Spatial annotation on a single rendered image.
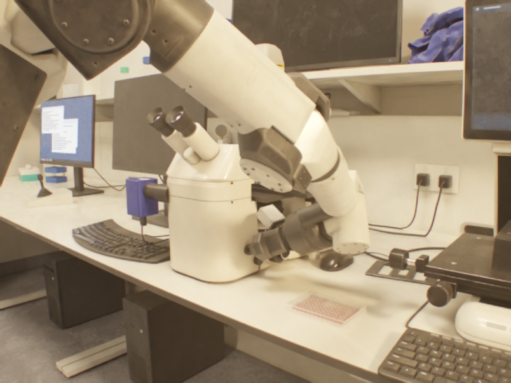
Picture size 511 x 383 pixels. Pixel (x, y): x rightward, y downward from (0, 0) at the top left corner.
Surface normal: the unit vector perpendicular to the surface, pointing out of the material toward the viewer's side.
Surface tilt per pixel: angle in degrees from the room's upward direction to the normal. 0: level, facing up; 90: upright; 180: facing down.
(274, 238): 92
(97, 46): 122
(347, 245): 144
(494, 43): 93
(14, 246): 90
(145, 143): 86
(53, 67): 149
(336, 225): 66
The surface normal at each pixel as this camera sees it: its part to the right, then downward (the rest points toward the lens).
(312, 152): 0.31, -0.07
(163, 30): 0.04, 0.65
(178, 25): 0.37, 0.31
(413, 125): -0.65, 0.11
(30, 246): 0.76, 0.10
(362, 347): 0.00, -0.99
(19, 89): 0.92, 0.36
